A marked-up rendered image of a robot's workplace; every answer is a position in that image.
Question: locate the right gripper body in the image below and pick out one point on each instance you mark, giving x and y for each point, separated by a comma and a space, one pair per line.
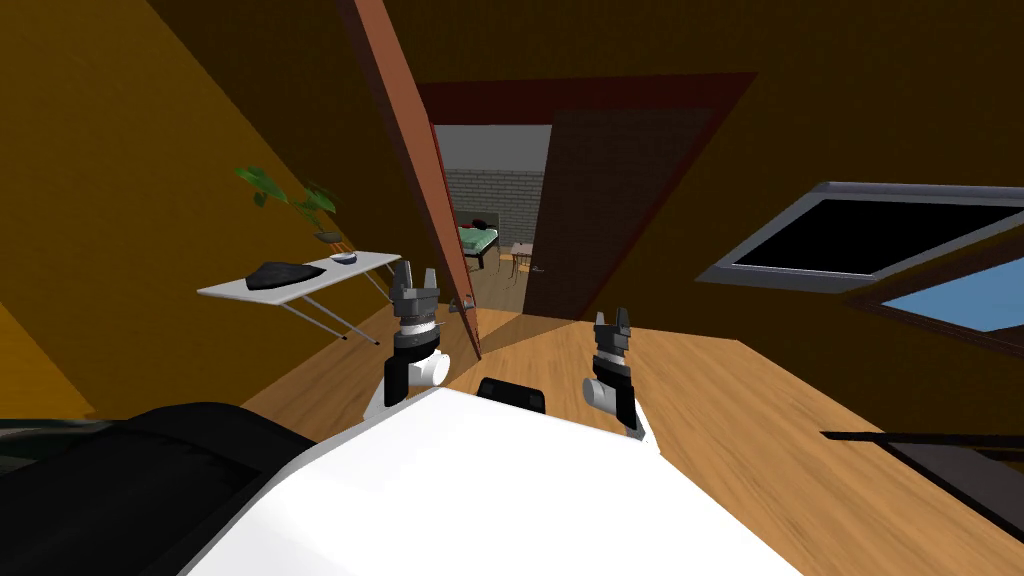
613, 339

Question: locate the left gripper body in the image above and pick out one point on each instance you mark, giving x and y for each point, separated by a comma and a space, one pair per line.
416, 304

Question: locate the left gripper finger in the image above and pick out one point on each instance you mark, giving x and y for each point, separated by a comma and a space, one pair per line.
402, 277
430, 280

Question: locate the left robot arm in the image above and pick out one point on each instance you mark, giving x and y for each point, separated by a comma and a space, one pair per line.
120, 496

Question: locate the green bed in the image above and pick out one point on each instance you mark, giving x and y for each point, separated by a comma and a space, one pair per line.
478, 238

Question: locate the white folding table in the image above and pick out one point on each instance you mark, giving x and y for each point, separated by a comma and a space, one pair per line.
320, 276

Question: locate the small brown table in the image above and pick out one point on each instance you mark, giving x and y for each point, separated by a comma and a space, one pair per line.
522, 252

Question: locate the dark brown door leaf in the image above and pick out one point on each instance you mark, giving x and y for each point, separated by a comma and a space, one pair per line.
608, 208

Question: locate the red-brown door leaf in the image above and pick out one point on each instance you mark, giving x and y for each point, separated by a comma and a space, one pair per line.
416, 160

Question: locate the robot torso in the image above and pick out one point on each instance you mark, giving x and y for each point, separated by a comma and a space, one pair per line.
496, 496

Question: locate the grey framed black window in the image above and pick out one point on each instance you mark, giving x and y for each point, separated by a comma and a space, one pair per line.
872, 236

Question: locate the brown framed blue window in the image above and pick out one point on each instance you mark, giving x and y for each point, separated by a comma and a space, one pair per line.
960, 300

